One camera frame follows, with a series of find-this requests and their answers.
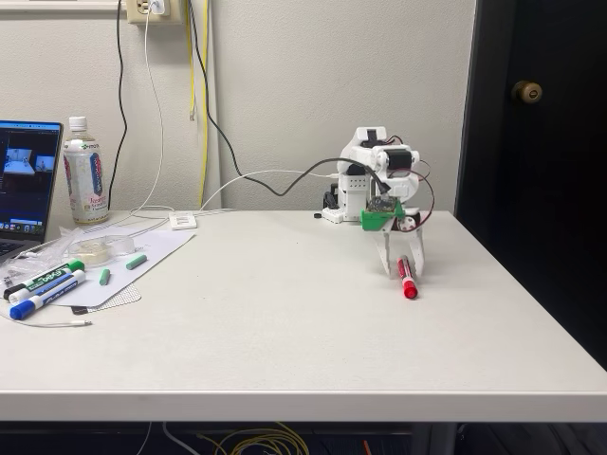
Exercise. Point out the red dry erase marker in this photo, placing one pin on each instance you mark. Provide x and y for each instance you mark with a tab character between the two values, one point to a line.
408	284

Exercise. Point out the green dry erase marker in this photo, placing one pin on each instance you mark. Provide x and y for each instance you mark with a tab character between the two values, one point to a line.
52	275

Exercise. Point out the blue dry erase marker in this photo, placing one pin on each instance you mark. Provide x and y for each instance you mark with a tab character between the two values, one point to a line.
23	309

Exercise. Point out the black dry erase marker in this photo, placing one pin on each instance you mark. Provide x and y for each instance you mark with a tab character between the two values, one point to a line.
13	291

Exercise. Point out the dark door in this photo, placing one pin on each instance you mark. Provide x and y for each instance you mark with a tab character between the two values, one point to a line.
559	213

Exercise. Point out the brass door knob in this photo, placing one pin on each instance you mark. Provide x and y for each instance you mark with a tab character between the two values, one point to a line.
526	92

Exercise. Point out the grey table leg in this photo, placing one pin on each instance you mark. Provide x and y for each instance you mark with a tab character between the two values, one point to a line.
436	438

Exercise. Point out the white flat adapter box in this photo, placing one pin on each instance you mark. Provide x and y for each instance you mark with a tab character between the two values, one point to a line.
184	221

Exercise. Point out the white paper sheet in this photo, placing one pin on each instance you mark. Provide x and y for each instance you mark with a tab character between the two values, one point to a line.
161	246

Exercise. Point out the small green cylinder piece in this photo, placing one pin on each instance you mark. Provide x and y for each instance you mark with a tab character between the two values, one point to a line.
104	277
136	261

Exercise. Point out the grey mesh mat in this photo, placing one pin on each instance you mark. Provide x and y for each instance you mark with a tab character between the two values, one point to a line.
123	298

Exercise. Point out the clear round tape container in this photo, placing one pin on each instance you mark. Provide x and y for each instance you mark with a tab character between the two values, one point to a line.
102	249

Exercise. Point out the plastic tea bottle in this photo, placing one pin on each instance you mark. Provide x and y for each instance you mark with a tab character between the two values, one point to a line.
85	180

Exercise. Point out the small black flat item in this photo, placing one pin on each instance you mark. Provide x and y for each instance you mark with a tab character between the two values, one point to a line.
79	310

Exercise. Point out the white charger plug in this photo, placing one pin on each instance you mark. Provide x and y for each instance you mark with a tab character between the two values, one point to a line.
158	6

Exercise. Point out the clear plastic bags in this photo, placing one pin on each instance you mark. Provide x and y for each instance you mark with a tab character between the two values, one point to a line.
42	253

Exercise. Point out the grey laptop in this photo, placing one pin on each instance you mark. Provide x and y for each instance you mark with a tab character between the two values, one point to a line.
23	180

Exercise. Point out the green camera mount with board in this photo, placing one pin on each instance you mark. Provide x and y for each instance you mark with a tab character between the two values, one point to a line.
377	220

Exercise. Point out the beige wall outlet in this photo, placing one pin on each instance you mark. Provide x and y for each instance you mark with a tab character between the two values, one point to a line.
137	12

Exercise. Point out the white wall trim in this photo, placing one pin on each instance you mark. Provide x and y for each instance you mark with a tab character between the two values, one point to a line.
57	12

